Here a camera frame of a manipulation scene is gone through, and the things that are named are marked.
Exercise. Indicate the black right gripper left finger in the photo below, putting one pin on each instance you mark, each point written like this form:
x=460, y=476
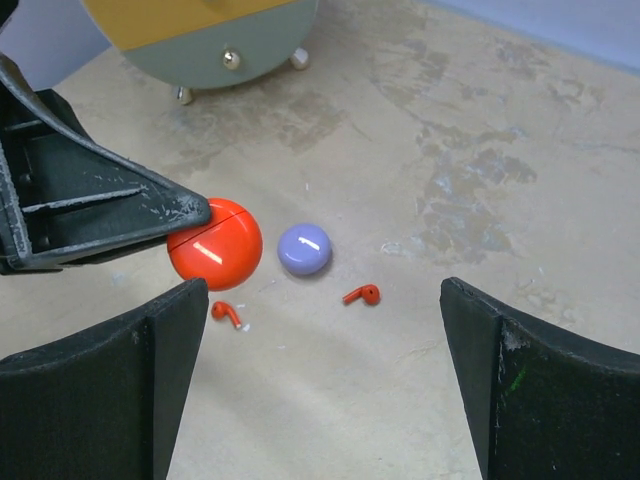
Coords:
x=107, y=401

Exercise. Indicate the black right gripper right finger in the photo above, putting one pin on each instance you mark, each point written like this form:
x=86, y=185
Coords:
x=541, y=402

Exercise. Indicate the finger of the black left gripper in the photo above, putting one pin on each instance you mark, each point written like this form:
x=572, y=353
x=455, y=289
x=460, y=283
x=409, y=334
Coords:
x=67, y=201

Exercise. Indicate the orange earbud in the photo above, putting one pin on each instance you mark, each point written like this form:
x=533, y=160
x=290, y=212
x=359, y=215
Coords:
x=222, y=310
x=369, y=294

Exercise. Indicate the orange round cap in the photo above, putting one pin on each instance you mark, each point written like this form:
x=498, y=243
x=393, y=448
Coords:
x=224, y=252

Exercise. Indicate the purple earbud charging case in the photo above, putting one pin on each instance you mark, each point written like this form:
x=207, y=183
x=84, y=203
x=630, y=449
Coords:
x=304, y=249

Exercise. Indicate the round white drawer cabinet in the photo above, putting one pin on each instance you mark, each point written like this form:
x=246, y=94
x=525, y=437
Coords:
x=200, y=45

